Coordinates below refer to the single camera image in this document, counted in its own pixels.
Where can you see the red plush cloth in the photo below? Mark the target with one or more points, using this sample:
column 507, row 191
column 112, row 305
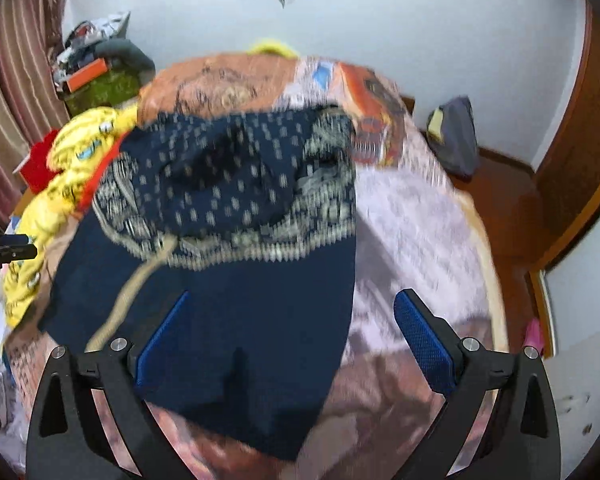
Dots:
column 33, row 169

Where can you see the orange box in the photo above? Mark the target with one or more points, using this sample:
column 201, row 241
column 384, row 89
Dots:
column 86, row 74

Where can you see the navy patterned garment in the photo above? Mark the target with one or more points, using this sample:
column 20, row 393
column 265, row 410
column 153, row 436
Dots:
column 224, row 250

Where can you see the red garment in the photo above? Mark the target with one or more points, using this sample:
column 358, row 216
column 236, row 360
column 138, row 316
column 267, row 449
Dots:
column 92, row 184

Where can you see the yellow cartoon blanket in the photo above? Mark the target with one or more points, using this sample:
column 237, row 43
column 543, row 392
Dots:
column 74, row 156

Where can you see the newspaper print bed sheet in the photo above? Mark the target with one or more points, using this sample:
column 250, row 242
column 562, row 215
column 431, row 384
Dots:
column 413, row 230

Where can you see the pink slipper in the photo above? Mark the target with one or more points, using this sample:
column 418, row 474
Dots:
column 533, row 335

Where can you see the wooden door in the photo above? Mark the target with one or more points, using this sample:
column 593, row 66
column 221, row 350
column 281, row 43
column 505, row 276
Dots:
column 568, row 178

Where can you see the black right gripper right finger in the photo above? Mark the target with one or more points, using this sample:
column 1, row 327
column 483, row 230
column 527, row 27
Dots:
column 521, row 439

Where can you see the striped curtain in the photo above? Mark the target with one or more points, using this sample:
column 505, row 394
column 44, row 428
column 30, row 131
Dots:
column 30, row 38

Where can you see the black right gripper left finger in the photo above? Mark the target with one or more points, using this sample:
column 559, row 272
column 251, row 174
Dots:
column 91, row 418

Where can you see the green patterned box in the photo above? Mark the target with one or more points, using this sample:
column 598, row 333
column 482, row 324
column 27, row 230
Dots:
column 109, row 89

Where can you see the yellow pillow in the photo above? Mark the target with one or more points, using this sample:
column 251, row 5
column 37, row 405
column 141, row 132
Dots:
column 273, row 47

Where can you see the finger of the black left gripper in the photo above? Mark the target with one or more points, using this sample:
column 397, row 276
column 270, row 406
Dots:
column 16, row 247

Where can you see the grey blue bag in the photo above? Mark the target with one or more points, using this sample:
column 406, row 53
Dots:
column 451, row 135

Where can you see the grey cloth on pile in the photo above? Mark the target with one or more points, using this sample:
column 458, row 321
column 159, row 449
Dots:
column 129, row 53

